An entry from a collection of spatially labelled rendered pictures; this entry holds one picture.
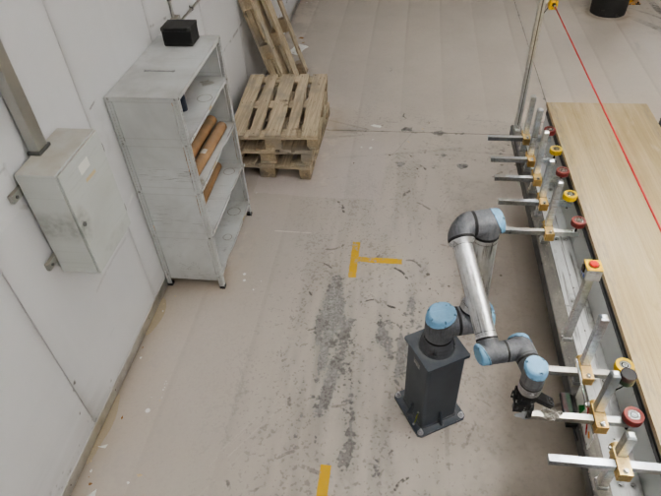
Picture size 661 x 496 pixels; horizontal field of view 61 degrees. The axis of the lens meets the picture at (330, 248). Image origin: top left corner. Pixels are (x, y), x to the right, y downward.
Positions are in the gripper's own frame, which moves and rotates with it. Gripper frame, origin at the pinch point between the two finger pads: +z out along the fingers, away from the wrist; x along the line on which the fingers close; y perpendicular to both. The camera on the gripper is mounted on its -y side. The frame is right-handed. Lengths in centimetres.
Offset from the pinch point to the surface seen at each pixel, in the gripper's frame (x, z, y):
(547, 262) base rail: -111, 13, -29
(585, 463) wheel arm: 26.0, -13.3, -16.3
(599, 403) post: -2.3, -10.3, -28.2
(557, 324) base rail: -64, 13, -27
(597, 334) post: -27.3, -24.9, -29.0
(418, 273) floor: -166, 83, 41
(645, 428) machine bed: -0.5, 2.7, -49.9
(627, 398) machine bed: -20, 11, -50
